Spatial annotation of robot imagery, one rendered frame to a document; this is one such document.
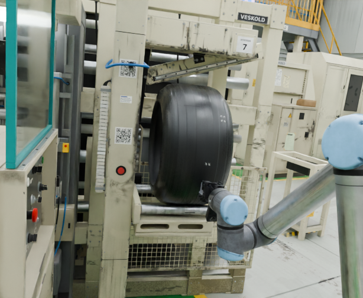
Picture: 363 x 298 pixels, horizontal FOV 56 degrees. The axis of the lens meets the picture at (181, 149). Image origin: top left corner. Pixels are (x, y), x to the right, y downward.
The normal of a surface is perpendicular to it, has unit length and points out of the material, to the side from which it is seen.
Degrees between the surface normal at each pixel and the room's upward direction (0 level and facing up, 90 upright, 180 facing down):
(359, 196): 87
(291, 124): 90
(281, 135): 90
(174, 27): 90
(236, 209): 78
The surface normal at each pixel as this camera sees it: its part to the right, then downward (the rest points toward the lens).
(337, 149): -0.84, -0.06
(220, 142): 0.23, -0.04
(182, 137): -0.03, -0.09
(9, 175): 0.22, 0.22
